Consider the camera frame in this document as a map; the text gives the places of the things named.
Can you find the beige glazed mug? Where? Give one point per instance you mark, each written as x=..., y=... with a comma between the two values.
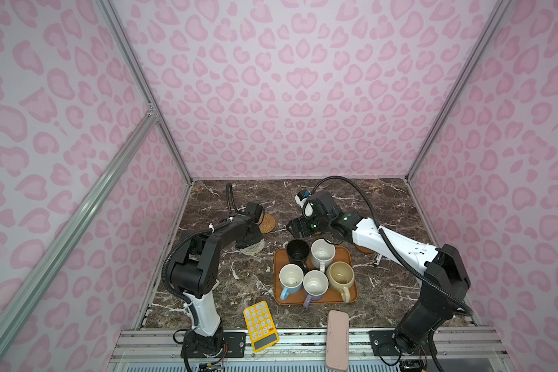
x=342, y=279

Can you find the white speckled mug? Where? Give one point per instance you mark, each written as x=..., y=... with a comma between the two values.
x=322, y=254

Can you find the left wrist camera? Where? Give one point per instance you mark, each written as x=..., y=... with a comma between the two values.
x=254, y=211

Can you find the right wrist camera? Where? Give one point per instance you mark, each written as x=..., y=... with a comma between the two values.
x=318, y=204

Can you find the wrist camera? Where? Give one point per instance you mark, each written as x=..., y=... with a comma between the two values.
x=318, y=204
x=254, y=211

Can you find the aluminium front rail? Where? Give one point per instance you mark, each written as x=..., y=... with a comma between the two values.
x=458, y=349

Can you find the blue handled white mug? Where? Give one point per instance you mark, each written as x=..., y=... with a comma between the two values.
x=291, y=278

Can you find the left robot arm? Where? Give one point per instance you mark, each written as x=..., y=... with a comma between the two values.
x=191, y=270

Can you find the brown wooden saucer coaster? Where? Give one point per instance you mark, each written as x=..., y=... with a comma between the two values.
x=364, y=250

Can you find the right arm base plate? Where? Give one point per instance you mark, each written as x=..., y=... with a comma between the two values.
x=388, y=343

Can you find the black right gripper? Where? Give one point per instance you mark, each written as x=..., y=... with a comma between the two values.
x=297, y=225

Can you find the yellow calculator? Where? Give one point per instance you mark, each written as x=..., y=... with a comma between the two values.
x=260, y=325

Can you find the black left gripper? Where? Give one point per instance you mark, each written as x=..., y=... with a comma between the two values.
x=252, y=230

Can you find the black mug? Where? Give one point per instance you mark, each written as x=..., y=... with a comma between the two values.
x=298, y=252

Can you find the purple mug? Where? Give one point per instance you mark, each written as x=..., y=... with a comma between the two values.
x=316, y=285

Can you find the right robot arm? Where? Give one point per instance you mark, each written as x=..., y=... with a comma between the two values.
x=443, y=276

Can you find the white woven coaster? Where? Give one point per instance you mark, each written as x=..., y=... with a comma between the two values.
x=254, y=249

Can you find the pink rectangular case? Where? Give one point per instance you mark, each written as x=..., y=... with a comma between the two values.
x=337, y=341

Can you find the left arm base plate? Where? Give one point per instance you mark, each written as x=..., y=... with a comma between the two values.
x=227, y=345

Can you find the tan rattan coaster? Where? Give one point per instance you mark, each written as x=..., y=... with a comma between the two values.
x=267, y=224

